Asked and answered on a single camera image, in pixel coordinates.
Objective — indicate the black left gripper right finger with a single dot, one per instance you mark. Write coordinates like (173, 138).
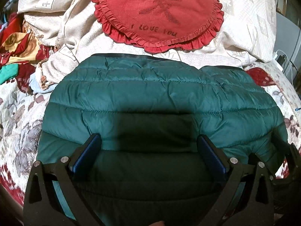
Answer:
(246, 198)

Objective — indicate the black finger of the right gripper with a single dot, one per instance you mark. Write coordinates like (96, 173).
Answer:
(286, 191)

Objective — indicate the beige patterned bed cover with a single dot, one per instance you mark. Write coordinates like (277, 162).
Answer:
(246, 35)

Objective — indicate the teal quilted puffer jacket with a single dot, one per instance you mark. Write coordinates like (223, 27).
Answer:
(149, 113)

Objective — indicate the red ruffled heart pillow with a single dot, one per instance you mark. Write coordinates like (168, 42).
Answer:
(160, 25)

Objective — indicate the white charger with cable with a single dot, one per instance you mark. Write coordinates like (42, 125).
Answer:
(284, 64)

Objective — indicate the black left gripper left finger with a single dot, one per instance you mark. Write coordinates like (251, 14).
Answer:
(52, 198)

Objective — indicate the light blue cloth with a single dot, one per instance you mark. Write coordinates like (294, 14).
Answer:
(34, 85)

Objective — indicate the bright green cloth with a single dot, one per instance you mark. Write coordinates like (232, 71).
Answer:
(7, 72)

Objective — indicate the red gold floral cloth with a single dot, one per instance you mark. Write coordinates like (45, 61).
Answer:
(19, 47)

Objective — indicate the floral white red blanket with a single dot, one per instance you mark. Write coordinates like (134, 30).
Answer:
(22, 112)

